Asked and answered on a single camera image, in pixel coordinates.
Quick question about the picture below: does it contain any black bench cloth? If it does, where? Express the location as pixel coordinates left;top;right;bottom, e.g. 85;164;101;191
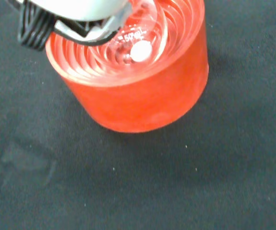
0;0;276;230

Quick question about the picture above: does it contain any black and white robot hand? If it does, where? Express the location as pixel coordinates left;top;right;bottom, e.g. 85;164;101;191
7;0;133;51

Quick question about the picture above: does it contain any red ribbed flask stand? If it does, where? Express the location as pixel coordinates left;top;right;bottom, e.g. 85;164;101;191
45;0;210;134

